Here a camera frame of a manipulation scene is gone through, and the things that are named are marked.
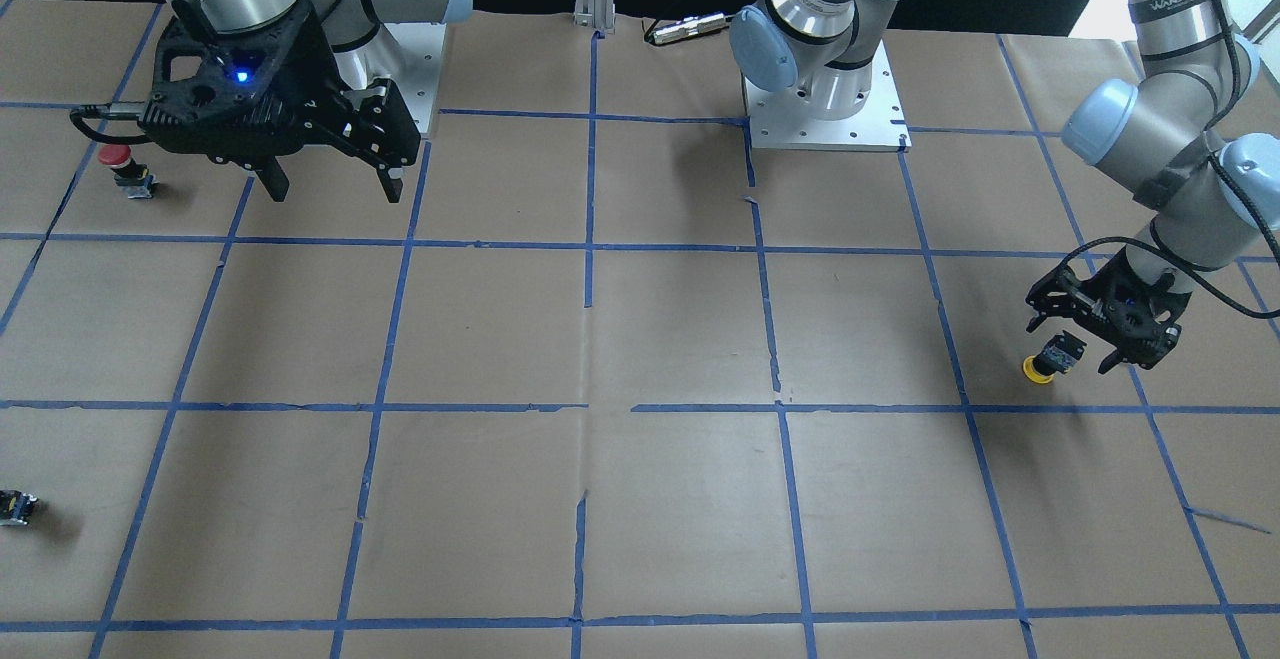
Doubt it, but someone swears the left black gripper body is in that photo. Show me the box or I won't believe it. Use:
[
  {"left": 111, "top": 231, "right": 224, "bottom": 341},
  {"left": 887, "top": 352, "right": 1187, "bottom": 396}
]
[{"left": 1027, "top": 261, "right": 1190, "bottom": 360}]

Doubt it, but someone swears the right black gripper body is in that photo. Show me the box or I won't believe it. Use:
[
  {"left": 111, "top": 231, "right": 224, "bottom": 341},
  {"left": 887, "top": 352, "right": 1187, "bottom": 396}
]
[{"left": 138, "top": 0, "right": 420, "bottom": 171}]

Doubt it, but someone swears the yellow push button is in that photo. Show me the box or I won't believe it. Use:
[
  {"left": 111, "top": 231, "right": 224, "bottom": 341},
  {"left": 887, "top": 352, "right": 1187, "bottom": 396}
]
[{"left": 1021, "top": 331, "right": 1087, "bottom": 385}]

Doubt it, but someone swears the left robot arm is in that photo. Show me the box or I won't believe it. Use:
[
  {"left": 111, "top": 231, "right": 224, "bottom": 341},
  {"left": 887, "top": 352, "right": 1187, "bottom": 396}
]
[{"left": 730, "top": 0, "right": 1277, "bottom": 372}]

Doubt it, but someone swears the red push button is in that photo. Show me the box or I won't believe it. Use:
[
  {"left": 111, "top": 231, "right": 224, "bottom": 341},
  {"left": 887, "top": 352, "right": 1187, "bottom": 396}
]
[{"left": 96, "top": 145, "right": 155, "bottom": 200}]

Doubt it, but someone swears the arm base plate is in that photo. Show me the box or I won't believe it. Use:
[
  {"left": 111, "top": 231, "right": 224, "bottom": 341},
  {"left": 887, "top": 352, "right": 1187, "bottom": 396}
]
[
  {"left": 742, "top": 41, "right": 913, "bottom": 152},
  {"left": 384, "top": 24, "right": 449, "bottom": 139}
]

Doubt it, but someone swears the small black switch block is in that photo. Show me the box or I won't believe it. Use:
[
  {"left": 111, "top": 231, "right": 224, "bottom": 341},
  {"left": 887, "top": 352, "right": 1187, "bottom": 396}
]
[{"left": 1, "top": 489, "right": 40, "bottom": 527}]

